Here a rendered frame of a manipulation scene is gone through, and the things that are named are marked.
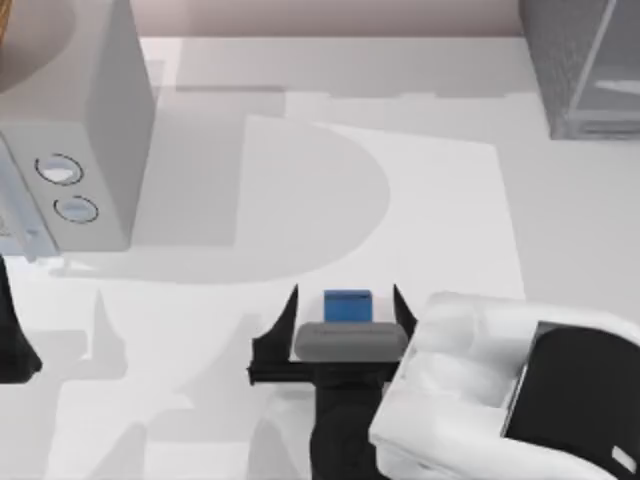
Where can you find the pale grey rounded box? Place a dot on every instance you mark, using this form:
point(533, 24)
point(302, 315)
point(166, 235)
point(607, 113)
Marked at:
point(350, 341)

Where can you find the blue block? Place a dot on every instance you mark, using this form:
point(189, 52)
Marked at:
point(347, 306)

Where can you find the small round microwave knob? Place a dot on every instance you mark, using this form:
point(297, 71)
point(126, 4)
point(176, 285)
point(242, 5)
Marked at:
point(76, 209)

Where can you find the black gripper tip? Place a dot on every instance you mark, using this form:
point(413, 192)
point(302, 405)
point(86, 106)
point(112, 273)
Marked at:
point(12, 340)

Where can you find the large round microwave knob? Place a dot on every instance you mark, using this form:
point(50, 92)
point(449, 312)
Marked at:
point(59, 170)

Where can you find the grey cabinet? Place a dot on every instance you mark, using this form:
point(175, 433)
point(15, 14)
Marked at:
point(555, 65)

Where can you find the pale glass microwave door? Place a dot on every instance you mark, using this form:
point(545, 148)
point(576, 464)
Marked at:
point(20, 200)

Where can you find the pale microwave oven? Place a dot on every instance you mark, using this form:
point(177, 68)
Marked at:
point(110, 100)

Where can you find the brown wooden object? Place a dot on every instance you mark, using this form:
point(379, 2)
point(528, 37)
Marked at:
point(4, 20)

